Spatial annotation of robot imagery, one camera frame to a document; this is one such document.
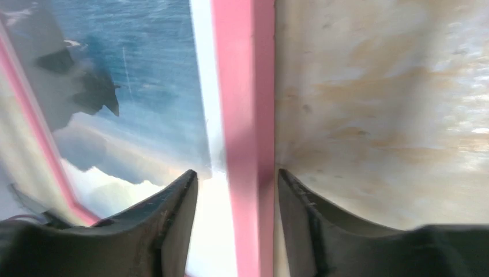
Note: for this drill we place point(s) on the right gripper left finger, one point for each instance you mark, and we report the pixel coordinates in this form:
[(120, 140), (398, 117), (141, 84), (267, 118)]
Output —
[(150, 238)]

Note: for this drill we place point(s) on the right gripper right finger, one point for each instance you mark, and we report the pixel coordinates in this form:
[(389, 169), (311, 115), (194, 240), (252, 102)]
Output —
[(322, 239)]

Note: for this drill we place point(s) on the landscape photo print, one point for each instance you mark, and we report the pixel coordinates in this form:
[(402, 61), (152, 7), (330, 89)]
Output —
[(133, 95)]

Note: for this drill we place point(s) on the pink wooden picture frame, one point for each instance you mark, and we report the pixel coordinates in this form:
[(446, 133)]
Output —
[(246, 114)]

